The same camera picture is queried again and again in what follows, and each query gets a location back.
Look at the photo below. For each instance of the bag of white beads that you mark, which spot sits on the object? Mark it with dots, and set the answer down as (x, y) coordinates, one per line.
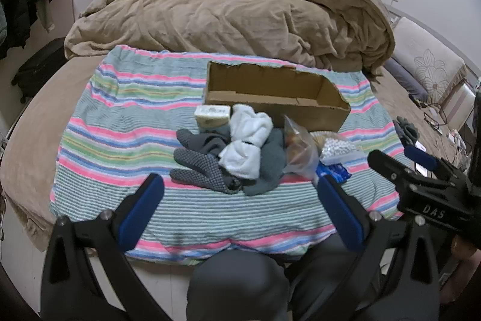
(338, 148)

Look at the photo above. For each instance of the white fluffy towel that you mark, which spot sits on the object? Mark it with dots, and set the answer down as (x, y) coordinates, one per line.
(246, 140)

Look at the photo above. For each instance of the grey headboard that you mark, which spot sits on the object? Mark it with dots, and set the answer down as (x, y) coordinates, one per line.
(447, 39)

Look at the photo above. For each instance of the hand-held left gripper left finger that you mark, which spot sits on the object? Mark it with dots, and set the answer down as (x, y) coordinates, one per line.
(144, 208)

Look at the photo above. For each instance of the black suitcase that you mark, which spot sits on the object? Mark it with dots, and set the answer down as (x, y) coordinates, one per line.
(39, 71)

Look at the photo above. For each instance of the person's left leg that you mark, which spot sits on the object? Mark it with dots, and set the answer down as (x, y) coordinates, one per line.
(236, 287)

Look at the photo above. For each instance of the person's right leg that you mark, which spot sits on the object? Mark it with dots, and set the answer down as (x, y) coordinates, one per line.
(319, 279)

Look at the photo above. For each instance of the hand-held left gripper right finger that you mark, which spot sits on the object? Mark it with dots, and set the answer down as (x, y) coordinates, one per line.
(340, 212)

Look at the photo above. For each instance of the open cardboard box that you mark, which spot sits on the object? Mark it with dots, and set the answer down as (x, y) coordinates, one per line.
(263, 88)

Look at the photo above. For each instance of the striped blanket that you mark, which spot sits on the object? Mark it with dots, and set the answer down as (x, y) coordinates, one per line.
(131, 125)

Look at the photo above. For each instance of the person's leg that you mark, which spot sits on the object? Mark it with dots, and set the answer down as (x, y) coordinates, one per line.
(319, 279)
(236, 287)

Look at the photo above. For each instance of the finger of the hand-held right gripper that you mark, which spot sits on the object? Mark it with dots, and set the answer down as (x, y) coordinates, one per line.
(389, 166)
(422, 157)

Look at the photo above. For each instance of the tan duvet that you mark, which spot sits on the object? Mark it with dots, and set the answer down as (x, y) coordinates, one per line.
(225, 16)

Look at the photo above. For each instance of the blue packet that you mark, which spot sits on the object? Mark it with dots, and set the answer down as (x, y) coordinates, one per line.
(336, 172)

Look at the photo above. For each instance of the clear plastic snack bag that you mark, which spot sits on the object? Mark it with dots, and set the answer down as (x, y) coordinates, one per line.
(298, 151)

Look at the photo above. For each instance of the dark grey cloth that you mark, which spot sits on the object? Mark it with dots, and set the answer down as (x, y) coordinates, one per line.
(268, 166)

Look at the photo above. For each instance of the grey pillow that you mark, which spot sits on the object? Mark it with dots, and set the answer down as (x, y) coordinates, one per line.
(406, 78)

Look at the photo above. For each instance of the brown bed sheet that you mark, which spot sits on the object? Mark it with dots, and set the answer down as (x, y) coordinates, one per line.
(34, 125)

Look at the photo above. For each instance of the beige floral pillow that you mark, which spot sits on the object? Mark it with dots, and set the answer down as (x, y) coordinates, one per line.
(428, 57)

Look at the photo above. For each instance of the small white yellow box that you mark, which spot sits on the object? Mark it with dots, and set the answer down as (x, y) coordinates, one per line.
(211, 115)

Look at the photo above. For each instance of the person's right hand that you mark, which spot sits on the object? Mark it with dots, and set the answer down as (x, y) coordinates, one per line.
(466, 257)

